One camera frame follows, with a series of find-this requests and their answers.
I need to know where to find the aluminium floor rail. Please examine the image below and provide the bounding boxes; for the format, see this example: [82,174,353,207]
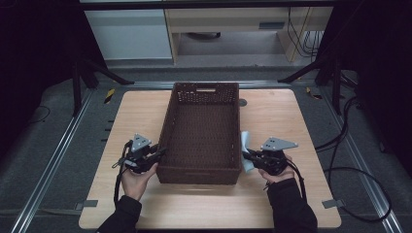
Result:
[319,86,404,233]
[9,88,95,233]
[124,80,291,90]

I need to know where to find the person's right hand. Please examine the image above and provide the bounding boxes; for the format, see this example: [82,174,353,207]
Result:
[257,154,296,184]

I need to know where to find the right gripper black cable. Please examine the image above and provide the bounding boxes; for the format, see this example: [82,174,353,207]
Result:
[285,157,393,223]

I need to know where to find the light blue cloth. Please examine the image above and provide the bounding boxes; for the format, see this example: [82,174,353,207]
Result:
[240,130,258,174]

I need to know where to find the black metal stand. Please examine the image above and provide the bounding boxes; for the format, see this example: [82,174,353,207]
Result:
[71,54,135,117]
[277,51,359,116]

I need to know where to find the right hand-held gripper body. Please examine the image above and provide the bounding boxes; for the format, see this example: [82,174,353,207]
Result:
[251,136,299,177]

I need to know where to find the thin black floor cable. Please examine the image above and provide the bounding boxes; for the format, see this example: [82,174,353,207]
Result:
[27,105,52,125]

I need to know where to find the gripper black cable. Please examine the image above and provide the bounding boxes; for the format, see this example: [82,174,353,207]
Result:
[112,139,134,206]
[285,157,393,223]

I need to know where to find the dark curtain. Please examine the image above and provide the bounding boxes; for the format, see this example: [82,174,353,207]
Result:
[0,0,105,159]
[324,0,412,179]

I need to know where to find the brown woven basket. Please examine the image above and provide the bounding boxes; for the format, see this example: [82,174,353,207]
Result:
[155,82,243,186]

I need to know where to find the thick black floor cables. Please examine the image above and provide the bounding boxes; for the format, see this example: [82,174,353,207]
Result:
[314,95,361,159]

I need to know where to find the grey tape strip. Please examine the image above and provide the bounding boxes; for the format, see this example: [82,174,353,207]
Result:
[321,199,346,210]
[75,199,99,212]

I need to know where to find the person's left hand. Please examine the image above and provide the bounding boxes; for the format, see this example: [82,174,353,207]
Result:
[120,161,159,202]

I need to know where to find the yellow black striped tape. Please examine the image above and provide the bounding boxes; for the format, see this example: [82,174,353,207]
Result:
[103,87,116,105]
[305,86,324,101]

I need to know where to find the hanging black cables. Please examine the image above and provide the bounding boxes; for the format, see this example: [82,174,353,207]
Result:
[287,7,325,62]

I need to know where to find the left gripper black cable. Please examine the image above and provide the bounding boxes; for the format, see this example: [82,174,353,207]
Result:
[112,139,134,206]

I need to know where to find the white cabinet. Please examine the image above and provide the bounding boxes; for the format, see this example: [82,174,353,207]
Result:
[84,9,173,61]

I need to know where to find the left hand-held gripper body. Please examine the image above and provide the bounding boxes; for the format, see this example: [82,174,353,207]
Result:
[111,133,159,175]

